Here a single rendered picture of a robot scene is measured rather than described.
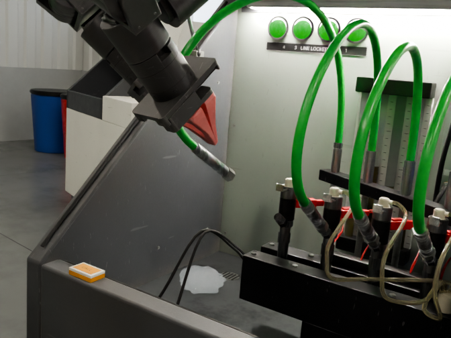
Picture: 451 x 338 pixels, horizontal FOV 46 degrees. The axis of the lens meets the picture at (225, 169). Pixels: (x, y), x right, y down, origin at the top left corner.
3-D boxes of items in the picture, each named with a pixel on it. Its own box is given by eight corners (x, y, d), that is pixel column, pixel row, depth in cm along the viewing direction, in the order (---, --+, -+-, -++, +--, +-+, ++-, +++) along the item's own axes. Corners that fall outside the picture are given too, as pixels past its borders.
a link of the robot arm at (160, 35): (86, 17, 57) (107, 23, 52) (133, -22, 58) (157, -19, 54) (123, 67, 61) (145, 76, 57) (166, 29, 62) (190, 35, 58)
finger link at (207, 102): (242, 133, 66) (206, 77, 61) (208, 176, 64) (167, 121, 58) (207, 126, 71) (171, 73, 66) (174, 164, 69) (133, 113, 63)
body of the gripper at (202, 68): (224, 70, 63) (193, 19, 58) (170, 131, 59) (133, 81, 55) (190, 66, 67) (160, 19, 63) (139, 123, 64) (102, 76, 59)
